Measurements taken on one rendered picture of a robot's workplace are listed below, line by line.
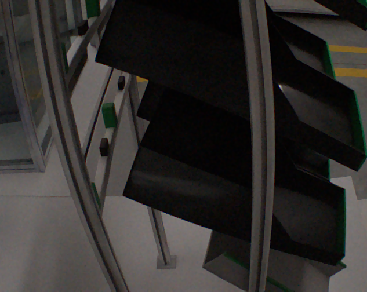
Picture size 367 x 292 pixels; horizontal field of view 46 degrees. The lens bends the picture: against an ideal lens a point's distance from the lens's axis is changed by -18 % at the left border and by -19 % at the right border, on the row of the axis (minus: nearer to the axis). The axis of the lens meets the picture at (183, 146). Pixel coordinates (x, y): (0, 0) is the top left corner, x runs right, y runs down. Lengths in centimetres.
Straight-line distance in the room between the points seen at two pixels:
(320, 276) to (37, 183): 85
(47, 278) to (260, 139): 75
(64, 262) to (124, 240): 16
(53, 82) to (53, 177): 95
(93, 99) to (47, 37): 126
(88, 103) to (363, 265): 106
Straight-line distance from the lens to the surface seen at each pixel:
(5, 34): 119
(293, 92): 53
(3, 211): 130
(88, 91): 169
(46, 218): 123
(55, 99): 42
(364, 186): 254
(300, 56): 65
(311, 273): 79
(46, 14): 38
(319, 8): 460
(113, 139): 62
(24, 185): 136
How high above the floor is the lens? 165
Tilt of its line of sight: 36 degrees down
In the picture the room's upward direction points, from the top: 8 degrees counter-clockwise
